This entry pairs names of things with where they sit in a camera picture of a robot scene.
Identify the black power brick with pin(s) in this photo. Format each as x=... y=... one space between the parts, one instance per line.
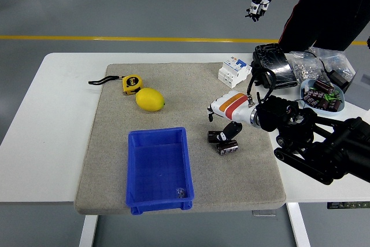
x=339 y=79

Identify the clear bag of metal washers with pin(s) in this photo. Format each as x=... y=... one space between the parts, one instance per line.
x=303 y=67

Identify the white circuit breaker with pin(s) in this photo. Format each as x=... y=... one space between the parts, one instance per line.
x=232 y=72

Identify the green connector pieces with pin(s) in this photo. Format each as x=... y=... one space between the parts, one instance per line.
x=332 y=96

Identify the clear bag of blue parts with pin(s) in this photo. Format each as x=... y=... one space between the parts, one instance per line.
x=336 y=59

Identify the light blue bowl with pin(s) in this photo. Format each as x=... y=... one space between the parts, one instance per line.
x=306 y=85

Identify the small clear part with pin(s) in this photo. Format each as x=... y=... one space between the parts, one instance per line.
x=180 y=193

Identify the white table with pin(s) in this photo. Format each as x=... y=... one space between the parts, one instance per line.
x=43 y=143

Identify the person's right hand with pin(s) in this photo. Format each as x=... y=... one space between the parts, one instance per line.
x=258 y=1

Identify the grey box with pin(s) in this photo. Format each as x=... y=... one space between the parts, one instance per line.
x=359 y=90

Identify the clear bracket under table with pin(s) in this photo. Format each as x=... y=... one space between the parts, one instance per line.
x=263 y=214

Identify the black glossy case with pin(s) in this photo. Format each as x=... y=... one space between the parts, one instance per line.
x=271 y=59

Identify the person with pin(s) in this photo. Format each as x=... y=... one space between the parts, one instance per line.
x=326 y=7

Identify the blue plastic box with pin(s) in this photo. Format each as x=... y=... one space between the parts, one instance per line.
x=159 y=166

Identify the table control panel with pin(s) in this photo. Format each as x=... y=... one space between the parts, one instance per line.
x=347 y=205

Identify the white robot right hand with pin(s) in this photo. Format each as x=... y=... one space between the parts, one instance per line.
x=234 y=108

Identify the yellow lemon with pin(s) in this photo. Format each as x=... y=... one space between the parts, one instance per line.
x=149 y=99

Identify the grey-brown mat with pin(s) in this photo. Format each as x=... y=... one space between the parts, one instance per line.
x=188 y=99

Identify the yellow tape measure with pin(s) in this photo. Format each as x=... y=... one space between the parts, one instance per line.
x=132 y=83

